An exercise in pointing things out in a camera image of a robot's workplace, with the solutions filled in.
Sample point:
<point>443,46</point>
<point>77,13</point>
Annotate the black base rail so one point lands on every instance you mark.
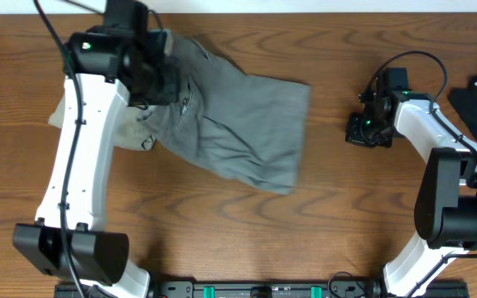
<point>337,288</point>

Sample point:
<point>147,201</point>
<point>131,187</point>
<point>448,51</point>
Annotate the folded khaki shorts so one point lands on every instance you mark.
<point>132,133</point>

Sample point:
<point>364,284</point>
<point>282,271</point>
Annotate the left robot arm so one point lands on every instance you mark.
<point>107,71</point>

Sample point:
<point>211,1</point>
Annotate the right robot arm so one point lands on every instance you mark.
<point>445,212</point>

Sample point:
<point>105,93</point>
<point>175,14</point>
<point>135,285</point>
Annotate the black garment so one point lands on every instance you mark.
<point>464,102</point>

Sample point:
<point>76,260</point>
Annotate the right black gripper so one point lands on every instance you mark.
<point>354,135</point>

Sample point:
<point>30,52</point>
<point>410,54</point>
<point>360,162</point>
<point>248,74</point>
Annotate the grey shorts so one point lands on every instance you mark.
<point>239,126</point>

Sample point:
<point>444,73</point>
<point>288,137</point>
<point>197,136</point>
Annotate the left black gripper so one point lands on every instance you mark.
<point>172,93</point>

